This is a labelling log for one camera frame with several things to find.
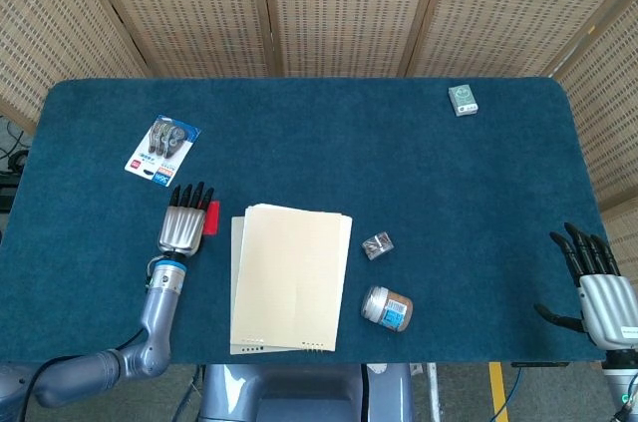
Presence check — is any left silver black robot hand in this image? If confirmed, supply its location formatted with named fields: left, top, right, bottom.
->
left=157, top=181, right=216, bottom=258

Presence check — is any grey blue robot torso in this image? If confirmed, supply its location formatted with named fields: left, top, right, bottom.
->
left=197, top=363, right=418, bottom=422

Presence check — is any blue-label jar with silver lid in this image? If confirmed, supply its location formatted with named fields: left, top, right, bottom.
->
left=360, top=284, right=415, bottom=333

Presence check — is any red rectangular card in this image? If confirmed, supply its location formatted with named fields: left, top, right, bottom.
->
left=202, top=200, right=221, bottom=236

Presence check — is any blue felt table mat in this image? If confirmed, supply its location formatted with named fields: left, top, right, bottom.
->
left=0, top=77, right=619, bottom=366

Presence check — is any woven bamboo screen panel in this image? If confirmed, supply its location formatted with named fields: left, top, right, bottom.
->
left=547, top=7, right=638, bottom=293
left=258, top=0, right=453, bottom=79
left=0, top=0, right=151, bottom=134
left=398, top=0, right=638, bottom=79
left=74, top=0, right=278, bottom=79

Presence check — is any blue cable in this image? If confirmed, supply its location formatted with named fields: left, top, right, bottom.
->
left=490, top=366, right=524, bottom=422

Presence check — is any black cable bundle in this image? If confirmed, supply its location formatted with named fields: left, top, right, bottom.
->
left=0, top=117, right=32, bottom=175

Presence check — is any correction tape blister pack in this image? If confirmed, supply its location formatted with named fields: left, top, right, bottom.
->
left=124, top=114, right=202, bottom=189

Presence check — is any black equipment box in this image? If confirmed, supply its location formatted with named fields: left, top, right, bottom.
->
left=0, top=170, right=24, bottom=211

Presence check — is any white table leg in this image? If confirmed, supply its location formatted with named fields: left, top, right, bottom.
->
left=408, top=363, right=443, bottom=422

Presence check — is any green card box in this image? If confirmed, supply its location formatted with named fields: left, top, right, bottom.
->
left=447, top=83, right=480, bottom=118

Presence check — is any pale loose-leaf pad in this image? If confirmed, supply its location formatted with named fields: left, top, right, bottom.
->
left=229, top=214, right=295, bottom=356

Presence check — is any cream paper stack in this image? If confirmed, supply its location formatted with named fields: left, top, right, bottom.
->
left=231, top=202, right=354, bottom=354

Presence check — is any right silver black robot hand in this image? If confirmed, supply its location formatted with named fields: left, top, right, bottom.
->
left=534, top=221, right=638, bottom=348

